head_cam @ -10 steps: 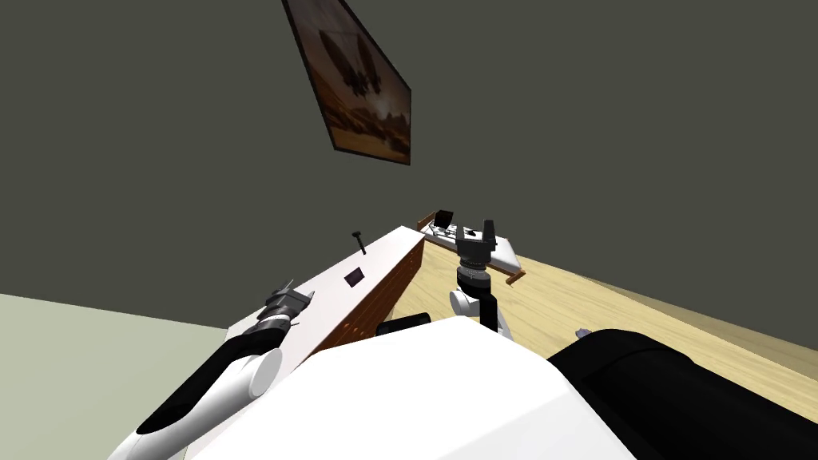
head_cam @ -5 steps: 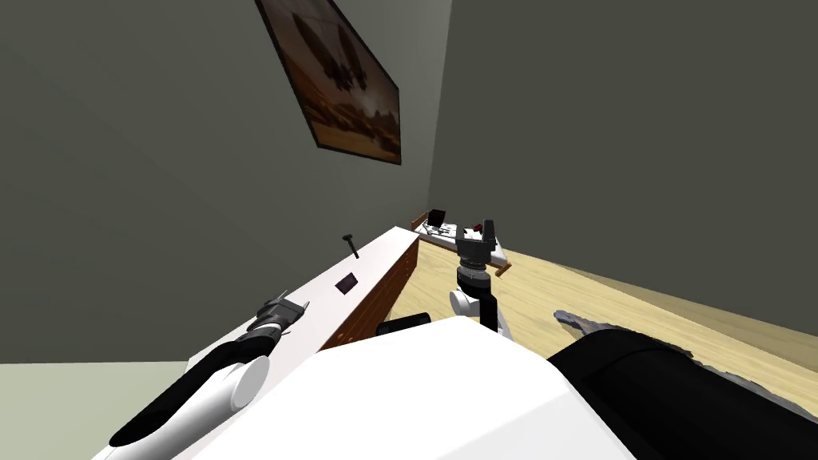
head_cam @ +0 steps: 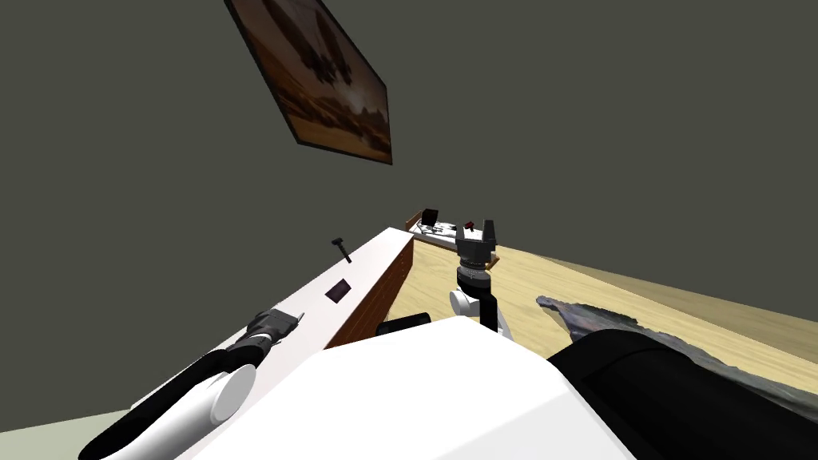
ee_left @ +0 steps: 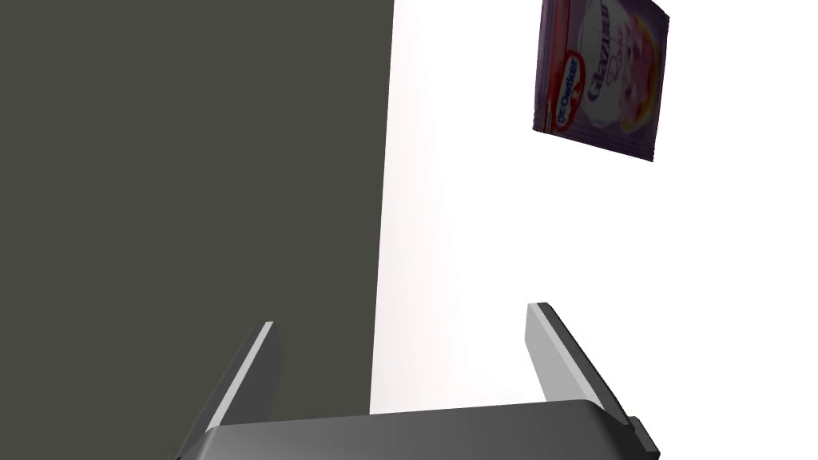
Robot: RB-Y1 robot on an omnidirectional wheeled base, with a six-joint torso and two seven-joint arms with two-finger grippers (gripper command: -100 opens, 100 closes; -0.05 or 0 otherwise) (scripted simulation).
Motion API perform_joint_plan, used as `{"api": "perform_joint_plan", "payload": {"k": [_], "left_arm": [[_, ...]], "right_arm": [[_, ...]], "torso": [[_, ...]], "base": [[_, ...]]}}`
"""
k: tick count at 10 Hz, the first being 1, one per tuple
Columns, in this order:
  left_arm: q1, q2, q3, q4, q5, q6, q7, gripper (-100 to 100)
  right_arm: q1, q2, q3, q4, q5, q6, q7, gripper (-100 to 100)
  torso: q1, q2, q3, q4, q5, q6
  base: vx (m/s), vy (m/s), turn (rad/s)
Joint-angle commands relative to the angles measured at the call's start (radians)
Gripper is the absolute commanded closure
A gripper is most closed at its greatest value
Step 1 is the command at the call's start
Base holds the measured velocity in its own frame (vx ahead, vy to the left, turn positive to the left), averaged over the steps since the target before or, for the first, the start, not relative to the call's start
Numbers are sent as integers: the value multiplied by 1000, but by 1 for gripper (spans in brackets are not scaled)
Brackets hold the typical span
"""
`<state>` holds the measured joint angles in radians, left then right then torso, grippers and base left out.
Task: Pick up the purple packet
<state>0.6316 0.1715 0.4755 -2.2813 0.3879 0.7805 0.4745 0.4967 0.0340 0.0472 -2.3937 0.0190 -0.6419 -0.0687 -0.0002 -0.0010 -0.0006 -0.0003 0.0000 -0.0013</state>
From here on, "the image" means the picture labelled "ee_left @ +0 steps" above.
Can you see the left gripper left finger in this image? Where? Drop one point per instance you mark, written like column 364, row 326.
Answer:
column 252, row 377

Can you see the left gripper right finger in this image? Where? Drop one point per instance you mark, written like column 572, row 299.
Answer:
column 565, row 364

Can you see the purple sachet packet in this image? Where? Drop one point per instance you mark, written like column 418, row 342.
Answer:
column 601, row 76

